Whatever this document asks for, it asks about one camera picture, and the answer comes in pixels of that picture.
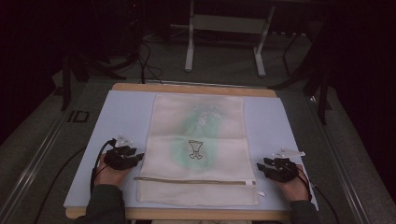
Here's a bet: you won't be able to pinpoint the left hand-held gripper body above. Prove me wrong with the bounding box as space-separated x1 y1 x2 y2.
103 133 138 171

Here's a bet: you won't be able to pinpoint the black stand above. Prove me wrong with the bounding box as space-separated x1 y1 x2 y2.
60 50 128 112
268 29 333 126

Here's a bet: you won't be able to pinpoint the green garment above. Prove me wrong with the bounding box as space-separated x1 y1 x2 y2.
171 104 219 171

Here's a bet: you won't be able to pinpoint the person's right hand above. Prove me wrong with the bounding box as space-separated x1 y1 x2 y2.
273 163 311 203

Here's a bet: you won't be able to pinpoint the white mesh laundry bag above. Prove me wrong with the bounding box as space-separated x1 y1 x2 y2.
134 93 268 207

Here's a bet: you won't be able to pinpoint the person's left hand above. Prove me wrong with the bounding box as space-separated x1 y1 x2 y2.
93 161 134 189

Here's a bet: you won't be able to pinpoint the white metal stand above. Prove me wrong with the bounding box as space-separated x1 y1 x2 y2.
170 0 277 78

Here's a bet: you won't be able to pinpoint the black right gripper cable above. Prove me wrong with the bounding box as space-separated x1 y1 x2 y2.
297 172 341 224

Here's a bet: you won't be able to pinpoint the metal floor rail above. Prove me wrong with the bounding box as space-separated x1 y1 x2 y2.
0 102 80 224
305 95 372 224

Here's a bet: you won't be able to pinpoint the light blue mat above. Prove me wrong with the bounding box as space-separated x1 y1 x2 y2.
63 90 319 212

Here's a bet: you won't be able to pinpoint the black floor cables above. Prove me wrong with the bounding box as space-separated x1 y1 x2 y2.
135 38 165 85

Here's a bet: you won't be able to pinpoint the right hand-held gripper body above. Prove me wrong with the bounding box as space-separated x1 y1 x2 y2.
264 147 306 184

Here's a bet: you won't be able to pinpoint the black floor cable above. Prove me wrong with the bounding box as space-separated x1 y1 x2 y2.
33 146 88 224

